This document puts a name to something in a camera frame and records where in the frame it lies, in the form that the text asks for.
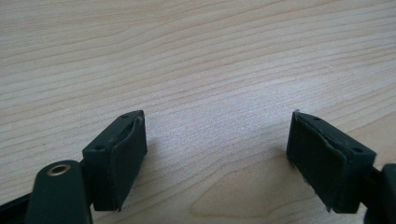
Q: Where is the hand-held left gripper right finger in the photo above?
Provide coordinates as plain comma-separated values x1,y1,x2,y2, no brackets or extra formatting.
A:
286,109,377,215

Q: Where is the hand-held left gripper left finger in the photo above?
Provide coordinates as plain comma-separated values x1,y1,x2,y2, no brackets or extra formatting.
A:
81,109,149,213

